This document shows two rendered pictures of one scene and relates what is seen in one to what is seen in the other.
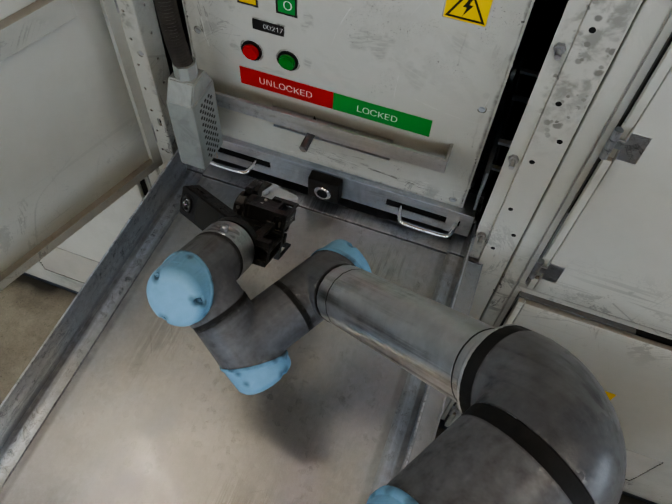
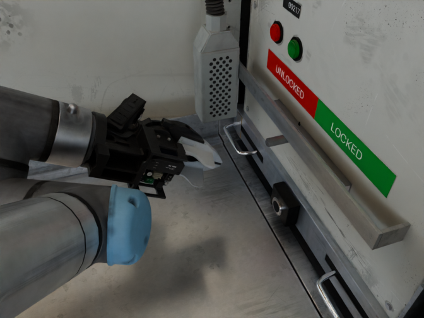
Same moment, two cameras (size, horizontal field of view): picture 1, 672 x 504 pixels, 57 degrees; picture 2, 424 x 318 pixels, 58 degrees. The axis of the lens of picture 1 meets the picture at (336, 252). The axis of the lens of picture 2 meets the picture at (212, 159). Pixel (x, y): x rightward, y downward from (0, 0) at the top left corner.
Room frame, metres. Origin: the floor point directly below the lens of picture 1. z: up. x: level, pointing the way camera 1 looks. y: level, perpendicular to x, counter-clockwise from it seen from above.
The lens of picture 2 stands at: (0.35, -0.26, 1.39)
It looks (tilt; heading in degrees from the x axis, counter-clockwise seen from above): 42 degrees down; 55
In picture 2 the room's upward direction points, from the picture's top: straight up
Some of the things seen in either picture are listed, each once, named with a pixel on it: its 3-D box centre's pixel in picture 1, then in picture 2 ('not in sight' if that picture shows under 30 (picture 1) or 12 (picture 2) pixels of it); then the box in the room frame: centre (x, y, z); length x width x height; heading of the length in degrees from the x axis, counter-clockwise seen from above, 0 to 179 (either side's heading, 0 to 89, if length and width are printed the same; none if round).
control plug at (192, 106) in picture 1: (196, 115); (217, 74); (0.72, 0.24, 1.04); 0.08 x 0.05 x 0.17; 163
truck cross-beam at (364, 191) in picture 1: (332, 173); (303, 199); (0.74, 0.02, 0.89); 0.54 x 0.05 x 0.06; 73
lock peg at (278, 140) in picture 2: (309, 133); (286, 134); (0.72, 0.06, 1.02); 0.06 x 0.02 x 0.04; 163
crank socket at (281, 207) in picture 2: (324, 188); (282, 204); (0.71, 0.03, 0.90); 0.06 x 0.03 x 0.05; 73
